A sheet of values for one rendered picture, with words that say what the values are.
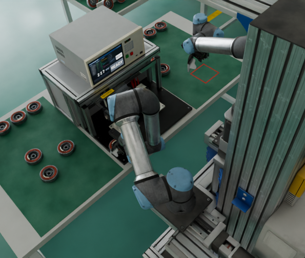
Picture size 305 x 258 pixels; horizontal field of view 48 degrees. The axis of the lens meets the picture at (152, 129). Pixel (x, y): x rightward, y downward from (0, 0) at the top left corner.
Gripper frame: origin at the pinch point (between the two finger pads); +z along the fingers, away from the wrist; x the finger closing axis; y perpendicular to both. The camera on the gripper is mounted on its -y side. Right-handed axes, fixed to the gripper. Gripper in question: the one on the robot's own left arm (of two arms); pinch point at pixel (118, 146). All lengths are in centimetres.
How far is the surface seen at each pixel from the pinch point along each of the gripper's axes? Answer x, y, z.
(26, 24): 66, -228, 205
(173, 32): 113, -53, 36
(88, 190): -31.6, 9.9, -0.7
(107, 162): -11.0, 3.2, 3.4
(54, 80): -6, -57, -7
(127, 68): 33, -34, -18
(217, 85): 89, 9, 4
